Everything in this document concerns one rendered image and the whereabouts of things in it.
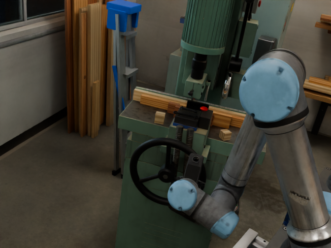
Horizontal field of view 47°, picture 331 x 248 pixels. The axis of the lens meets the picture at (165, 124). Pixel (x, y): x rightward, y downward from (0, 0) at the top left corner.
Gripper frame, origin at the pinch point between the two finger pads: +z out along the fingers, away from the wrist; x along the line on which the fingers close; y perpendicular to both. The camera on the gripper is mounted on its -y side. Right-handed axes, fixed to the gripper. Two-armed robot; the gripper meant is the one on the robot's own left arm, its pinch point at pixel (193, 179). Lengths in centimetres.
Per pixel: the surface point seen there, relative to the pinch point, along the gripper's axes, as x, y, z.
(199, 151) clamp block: -0.7, -9.8, 10.8
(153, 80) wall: -84, -73, 281
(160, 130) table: -18.4, -14.5, 19.2
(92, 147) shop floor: -90, 7, 155
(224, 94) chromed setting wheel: 2.4, -36.5, 33.5
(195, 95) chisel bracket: -8.3, -31.6, 22.3
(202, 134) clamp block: -1.2, -16.3, 7.2
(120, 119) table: -35.5, -14.9, 19.0
